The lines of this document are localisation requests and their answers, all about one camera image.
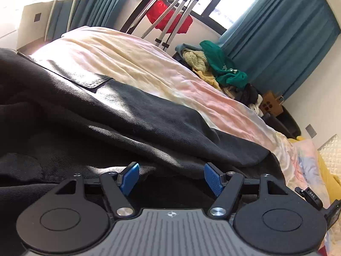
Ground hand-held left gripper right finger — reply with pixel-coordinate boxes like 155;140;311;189
204;162;290;218

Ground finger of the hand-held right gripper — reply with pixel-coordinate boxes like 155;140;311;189
294;187;323;210
323;201;341;228

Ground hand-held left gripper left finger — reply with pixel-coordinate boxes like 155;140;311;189
53;162;140;218

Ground black denim pants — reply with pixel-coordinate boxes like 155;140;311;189
0;47;287;236

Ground dark clothes pile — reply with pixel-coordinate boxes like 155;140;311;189
228;83;265;108

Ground metal clothes rack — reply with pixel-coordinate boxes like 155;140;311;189
120;0;214;53

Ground white quilted pillow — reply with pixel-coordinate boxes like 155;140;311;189
318;134;341;183

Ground black basket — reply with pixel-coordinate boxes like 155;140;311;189
262;105;302;137

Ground brown paper bag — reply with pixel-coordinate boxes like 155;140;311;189
260;91;286;117

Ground yellow garment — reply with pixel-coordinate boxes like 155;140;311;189
192;68;222;92

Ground pastel tie-dye bed sheet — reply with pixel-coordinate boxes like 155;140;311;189
28;26;337;256

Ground cream knitted cloth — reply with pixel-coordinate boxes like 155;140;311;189
182;50;208;72

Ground green sweatshirt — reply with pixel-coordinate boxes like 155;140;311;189
200;40;249;89

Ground teal curtain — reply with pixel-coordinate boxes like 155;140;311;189
55;0;150;36
217;0;341;101

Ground red cloth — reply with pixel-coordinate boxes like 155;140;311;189
146;0;194;35

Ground white desk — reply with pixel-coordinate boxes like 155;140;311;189
0;0;91;52

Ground grey wall socket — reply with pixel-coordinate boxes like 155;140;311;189
305;124;318;138

